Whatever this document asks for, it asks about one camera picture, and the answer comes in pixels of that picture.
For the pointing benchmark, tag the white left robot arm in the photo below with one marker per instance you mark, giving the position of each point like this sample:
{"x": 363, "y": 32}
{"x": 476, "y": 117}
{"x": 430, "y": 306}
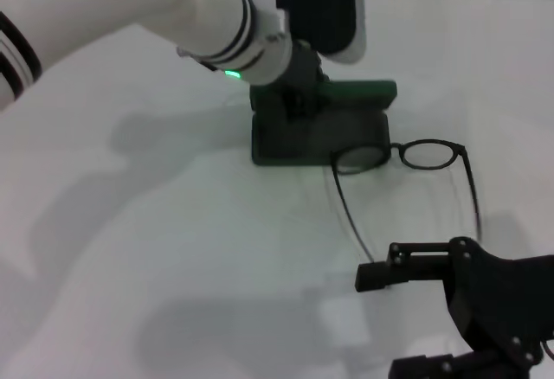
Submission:
{"x": 130, "y": 7}

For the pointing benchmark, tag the green glasses case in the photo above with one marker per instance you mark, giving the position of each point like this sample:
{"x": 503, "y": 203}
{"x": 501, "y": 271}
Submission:
{"x": 346, "y": 128}

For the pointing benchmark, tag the black glasses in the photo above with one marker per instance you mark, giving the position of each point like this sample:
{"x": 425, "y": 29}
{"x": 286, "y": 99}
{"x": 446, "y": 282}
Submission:
{"x": 466, "y": 151}

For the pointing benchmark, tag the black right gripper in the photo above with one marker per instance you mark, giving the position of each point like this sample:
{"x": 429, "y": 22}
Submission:
{"x": 497, "y": 292}

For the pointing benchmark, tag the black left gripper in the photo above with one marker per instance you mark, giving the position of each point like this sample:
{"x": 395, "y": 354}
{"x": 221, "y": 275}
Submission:
{"x": 303, "y": 72}

